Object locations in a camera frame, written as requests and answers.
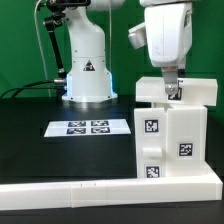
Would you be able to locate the white marker sheet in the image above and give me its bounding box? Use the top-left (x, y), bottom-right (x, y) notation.
top-left (44, 119), bottom-right (131, 137)

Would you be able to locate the black cable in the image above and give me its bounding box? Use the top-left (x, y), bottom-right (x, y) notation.
top-left (0, 79), bottom-right (65, 100)

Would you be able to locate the white cabinet top block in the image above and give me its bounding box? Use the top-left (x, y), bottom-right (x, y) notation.
top-left (136, 77), bottom-right (218, 106)

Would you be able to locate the white cabinet body box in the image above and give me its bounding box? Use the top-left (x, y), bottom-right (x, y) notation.
top-left (133, 103), bottom-right (208, 179)

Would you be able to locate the white door panel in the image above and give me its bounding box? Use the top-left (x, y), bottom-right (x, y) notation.
top-left (134, 108), bottom-right (166, 178)

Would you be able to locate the white cable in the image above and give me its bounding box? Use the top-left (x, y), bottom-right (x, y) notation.
top-left (33, 0), bottom-right (53, 98)

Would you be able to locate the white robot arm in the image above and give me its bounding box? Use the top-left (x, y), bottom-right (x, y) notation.
top-left (62, 0), bottom-right (195, 106)

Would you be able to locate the white L-shaped fence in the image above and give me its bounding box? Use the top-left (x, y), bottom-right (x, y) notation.
top-left (0, 163), bottom-right (223, 211)

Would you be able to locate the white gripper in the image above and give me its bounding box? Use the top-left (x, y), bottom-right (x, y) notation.
top-left (144, 1), bottom-right (192, 95)

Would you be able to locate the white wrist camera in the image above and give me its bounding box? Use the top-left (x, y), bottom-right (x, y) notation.
top-left (128, 23), bottom-right (147, 49)

